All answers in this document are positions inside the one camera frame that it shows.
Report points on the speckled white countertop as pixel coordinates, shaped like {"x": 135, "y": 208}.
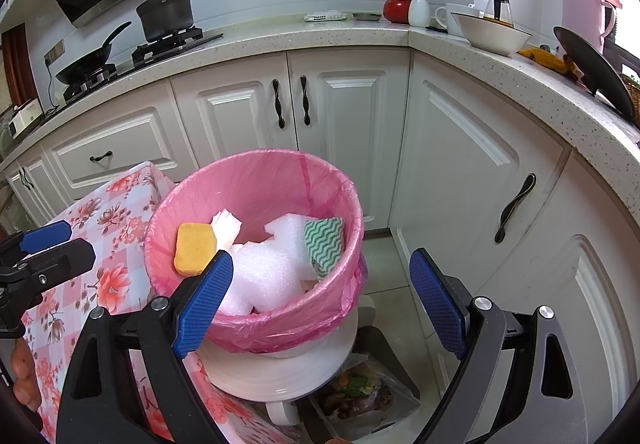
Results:
{"x": 350, "y": 34}

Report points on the black gas stove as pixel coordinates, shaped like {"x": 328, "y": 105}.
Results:
{"x": 165, "y": 46}

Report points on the black wok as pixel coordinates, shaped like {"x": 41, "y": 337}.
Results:
{"x": 85, "y": 66}

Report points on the white bowl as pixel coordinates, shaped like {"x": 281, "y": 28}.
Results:
{"x": 492, "y": 36}

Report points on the green striped cloth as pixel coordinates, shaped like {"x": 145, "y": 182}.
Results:
{"x": 325, "y": 244}

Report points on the yellow sponge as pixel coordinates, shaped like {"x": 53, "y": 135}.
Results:
{"x": 195, "y": 249}

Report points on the wicker basket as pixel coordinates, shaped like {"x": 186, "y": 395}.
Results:
{"x": 632, "y": 91}

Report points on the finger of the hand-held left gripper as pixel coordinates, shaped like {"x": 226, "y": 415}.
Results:
{"x": 45, "y": 233}
{"x": 65, "y": 256}

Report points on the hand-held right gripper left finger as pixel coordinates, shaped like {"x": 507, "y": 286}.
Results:
{"x": 205, "y": 309}

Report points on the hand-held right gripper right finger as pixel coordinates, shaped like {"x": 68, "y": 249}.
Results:
{"x": 440, "y": 304}

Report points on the white cabinet door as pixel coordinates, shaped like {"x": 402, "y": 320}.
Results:
{"x": 600, "y": 274}
{"x": 12, "y": 204}
{"x": 230, "y": 114}
{"x": 50, "y": 194}
{"x": 450, "y": 164}
{"x": 355, "y": 124}

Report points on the grey plastic container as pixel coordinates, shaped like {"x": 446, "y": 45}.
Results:
{"x": 385, "y": 349}

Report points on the clear bag of food waste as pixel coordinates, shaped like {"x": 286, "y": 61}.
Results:
{"x": 360, "y": 399}

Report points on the white cup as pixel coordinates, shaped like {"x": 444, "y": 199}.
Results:
{"x": 450, "y": 19}

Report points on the person's left hand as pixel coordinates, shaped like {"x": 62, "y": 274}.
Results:
{"x": 27, "y": 379}

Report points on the red enamel pot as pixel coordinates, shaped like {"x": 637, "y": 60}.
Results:
{"x": 396, "y": 9}

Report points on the pink floral tablecloth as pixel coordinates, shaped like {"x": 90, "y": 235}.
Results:
{"x": 115, "y": 224}

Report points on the white jar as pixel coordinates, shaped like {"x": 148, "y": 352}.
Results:
{"x": 419, "y": 11}

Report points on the white foam block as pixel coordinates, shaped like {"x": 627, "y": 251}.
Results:
{"x": 270, "y": 279}
{"x": 227, "y": 226}
{"x": 285, "y": 231}

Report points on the white packet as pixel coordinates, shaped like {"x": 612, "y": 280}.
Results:
{"x": 325, "y": 16}

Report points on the black pan on right counter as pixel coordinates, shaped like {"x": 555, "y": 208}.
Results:
{"x": 595, "y": 64}

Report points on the small grey dish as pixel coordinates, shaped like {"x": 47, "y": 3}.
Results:
{"x": 367, "y": 16}

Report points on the black stockpot with lid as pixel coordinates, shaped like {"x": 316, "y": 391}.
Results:
{"x": 165, "y": 16}

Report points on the white drawer front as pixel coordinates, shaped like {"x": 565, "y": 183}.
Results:
{"x": 130, "y": 139}

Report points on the yellow dishcloth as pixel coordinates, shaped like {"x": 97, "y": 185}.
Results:
{"x": 545, "y": 59}

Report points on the brown wall socket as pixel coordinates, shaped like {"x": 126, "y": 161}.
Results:
{"x": 54, "y": 53}

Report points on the pink trash bin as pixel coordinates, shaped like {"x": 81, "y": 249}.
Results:
{"x": 260, "y": 179}

